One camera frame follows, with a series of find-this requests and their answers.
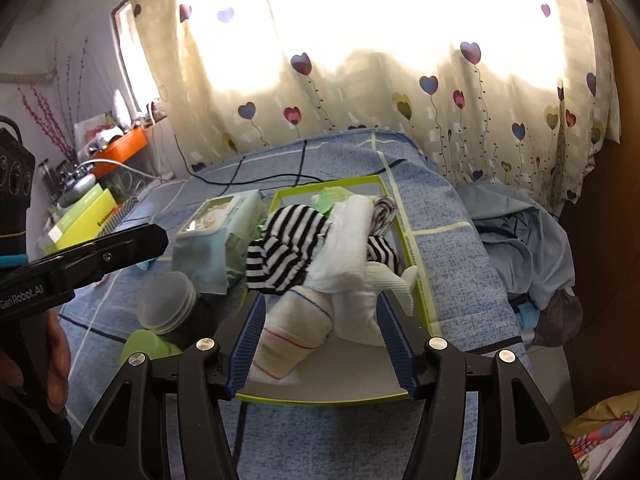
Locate black white striped socks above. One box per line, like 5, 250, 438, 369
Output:
244, 202, 402, 297

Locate white sock pair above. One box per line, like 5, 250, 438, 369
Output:
304, 194, 418, 347

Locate green microfiber cloth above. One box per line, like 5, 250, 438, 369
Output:
311, 186, 352, 217

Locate person left hand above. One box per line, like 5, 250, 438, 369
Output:
1, 310, 70, 414

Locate green white flat box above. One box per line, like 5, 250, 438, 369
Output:
48, 183, 103, 243

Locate yellow cardboard box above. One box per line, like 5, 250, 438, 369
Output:
54, 190, 117, 250

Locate wet wipes pack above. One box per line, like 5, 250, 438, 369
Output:
171, 190, 266, 295

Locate blue checked bed sheet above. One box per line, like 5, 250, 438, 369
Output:
60, 128, 532, 480

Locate green plastic cup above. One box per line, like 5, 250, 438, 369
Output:
119, 330, 182, 364

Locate grey glasses case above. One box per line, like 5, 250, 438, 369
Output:
58, 174, 96, 208

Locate striped shallow tray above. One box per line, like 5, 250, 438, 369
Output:
98, 196, 152, 237

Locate orange plastic basket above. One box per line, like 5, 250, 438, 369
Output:
91, 127, 148, 179

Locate red branch decoration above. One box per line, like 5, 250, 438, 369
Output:
14, 37, 89, 162

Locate light blue crumpled cloth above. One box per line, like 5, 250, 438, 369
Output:
458, 181, 575, 311

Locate colorful checked fabric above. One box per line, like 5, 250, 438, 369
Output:
563, 390, 639, 479

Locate wooden wardrobe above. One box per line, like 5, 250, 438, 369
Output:
561, 4, 639, 413

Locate heart pattern curtain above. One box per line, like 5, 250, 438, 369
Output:
129, 0, 620, 208

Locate black cable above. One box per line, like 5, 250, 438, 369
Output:
171, 131, 409, 189

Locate white cable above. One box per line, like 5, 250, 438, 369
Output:
77, 104, 174, 183

